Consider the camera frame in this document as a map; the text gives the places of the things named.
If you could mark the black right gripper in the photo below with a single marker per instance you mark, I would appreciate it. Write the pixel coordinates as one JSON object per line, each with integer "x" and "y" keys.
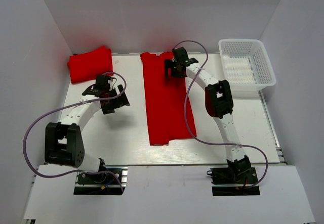
{"x": 169, "y": 63}

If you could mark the folded red t shirt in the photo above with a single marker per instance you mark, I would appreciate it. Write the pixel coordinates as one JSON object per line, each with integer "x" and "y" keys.
{"x": 87, "y": 66}

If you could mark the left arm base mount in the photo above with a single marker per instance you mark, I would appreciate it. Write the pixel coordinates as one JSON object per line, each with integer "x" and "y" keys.
{"x": 104, "y": 184}

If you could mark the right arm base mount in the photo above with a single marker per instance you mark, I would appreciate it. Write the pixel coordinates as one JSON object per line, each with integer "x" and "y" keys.
{"x": 224, "y": 183}

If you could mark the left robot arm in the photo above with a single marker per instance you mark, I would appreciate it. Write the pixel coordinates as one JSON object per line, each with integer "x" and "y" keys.
{"x": 63, "y": 140}

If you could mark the white plastic basket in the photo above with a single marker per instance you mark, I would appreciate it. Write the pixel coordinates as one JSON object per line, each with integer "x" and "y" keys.
{"x": 246, "y": 65}

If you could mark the red t shirt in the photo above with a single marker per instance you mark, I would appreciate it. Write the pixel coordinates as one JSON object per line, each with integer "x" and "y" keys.
{"x": 164, "y": 102}
{"x": 87, "y": 66}

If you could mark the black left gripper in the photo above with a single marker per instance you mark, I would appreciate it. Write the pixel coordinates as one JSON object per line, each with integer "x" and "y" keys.
{"x": 122, "y": 101}

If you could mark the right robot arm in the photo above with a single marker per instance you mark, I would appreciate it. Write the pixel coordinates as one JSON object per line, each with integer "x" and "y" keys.
{"x": 218, "y": 104}

